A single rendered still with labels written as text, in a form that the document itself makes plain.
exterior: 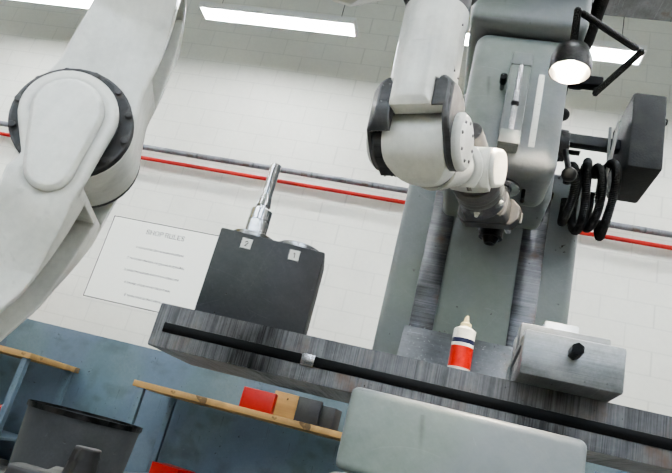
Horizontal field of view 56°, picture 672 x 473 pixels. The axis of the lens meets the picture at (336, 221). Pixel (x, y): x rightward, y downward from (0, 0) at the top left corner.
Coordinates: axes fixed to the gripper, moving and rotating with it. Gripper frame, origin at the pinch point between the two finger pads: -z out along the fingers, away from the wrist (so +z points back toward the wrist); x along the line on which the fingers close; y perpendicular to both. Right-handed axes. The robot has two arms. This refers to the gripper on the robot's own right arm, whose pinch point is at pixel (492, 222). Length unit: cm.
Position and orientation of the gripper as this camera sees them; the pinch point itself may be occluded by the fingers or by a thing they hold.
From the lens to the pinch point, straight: 130.9
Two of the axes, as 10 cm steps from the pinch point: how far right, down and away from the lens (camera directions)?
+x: -8.9, -0.7, 4.4
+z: -3.8, -4.2, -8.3
